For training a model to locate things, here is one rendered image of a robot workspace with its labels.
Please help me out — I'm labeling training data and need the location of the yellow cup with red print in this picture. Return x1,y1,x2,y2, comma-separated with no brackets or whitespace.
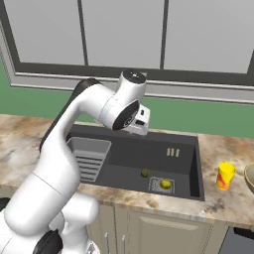
215,162,238,191

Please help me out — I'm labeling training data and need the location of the grey ribbed sink tray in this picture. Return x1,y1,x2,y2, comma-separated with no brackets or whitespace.
66,137,113,185

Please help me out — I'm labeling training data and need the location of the yellow-green pear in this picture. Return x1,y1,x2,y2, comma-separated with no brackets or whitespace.
160,179,173,191

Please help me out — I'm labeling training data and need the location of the grey framed window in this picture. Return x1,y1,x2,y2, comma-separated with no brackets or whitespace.
0,0,254,105

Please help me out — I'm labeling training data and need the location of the grey square sink drain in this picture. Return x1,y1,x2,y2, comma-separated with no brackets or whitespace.
147,176,176,194

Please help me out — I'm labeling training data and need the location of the olive grey bowl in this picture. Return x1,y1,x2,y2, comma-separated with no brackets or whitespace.
243,163,254,194

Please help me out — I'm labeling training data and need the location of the narrow beige cupboard door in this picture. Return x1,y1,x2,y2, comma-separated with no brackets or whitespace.
85,201,117,254

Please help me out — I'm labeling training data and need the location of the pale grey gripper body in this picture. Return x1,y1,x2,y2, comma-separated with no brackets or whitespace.
125,119,150,137

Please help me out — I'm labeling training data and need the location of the wide beige cupboard door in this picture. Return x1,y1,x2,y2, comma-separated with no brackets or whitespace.
114,207,230,254

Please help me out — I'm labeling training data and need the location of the dark grey sink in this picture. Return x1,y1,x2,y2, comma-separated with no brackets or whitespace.
65,123,206,202

